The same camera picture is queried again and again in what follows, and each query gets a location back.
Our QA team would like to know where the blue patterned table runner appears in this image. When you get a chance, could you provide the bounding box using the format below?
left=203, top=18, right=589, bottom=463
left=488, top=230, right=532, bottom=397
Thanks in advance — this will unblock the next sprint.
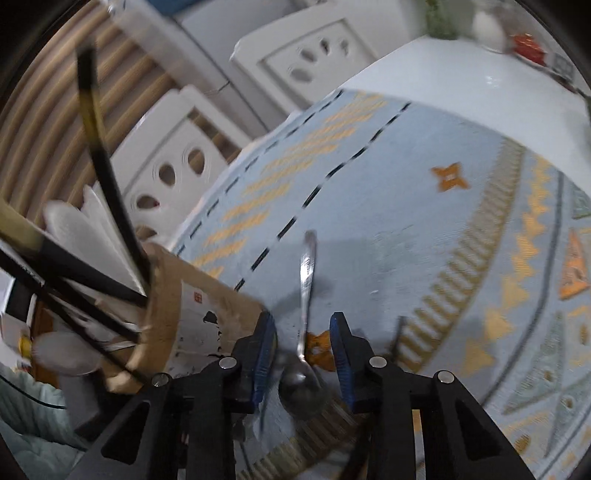
left=173, top=90, right=591, bottom=480

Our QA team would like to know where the white dining chair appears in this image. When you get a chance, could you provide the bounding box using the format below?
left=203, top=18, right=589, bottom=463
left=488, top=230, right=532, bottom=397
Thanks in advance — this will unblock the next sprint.
left=231, top=18, right=380, bottom=108
left=111, top=85, right=250, bottom=241

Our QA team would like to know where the white ribbed vase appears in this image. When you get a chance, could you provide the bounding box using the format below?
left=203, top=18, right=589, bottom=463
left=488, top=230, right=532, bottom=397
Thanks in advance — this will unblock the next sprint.
left=473, top=9, right=506, bottom=51

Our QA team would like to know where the phone stand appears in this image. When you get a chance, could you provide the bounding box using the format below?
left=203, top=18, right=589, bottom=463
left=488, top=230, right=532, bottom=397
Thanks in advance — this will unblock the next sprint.
left=551, top=53, right=575, bottom=81

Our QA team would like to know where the bundle of black chopsticks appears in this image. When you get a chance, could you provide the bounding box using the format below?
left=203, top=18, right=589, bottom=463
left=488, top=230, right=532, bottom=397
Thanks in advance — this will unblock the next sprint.
left=0, top=46, right=154, bottom=385

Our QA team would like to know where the red lidded teacup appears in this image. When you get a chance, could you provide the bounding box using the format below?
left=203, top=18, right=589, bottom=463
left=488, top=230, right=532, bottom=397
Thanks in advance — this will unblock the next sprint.
left=512, top=33, right=548, bottom=63

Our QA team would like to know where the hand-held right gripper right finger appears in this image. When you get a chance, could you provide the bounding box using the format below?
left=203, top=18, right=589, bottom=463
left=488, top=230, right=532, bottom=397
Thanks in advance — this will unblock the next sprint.
left=329, top=311, right=536, bottom=480

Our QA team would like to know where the light green quilt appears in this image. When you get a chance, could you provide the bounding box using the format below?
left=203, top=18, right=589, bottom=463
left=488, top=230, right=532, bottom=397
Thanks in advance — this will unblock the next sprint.
left=0, top=364, right=88, bottom=480

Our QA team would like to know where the brown striped window blind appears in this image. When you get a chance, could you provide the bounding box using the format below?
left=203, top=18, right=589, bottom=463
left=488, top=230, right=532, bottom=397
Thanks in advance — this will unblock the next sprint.
left=0, top=0, right=185, bottom=227

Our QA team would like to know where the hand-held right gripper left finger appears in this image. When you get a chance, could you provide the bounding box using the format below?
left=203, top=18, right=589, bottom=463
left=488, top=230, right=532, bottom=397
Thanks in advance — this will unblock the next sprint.
left=67, top=311, right=278, bottom=480

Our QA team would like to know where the thin black cable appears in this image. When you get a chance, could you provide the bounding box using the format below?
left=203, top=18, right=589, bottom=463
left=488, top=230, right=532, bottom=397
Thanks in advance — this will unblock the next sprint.
left=0, top=373, right=66, bottom=409

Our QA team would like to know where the clear glass vase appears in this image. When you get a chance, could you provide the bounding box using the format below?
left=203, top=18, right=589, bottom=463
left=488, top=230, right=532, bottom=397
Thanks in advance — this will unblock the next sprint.
left=425, top=0, right=458, bottom=40

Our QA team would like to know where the white rice paddle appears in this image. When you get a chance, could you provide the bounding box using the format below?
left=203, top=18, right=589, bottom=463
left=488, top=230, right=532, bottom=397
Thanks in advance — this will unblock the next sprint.
left=44, top=185, right=148, bottom=296

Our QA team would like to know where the metal spoon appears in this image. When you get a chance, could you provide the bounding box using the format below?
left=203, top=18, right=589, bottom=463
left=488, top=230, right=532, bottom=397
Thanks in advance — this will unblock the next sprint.
left=278, top=231, right=326, bottom=414

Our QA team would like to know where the bamboo utensil holder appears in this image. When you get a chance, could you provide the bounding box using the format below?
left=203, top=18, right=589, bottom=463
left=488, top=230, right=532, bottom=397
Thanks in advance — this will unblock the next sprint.
left=99, top=242, right=273, bottom=395

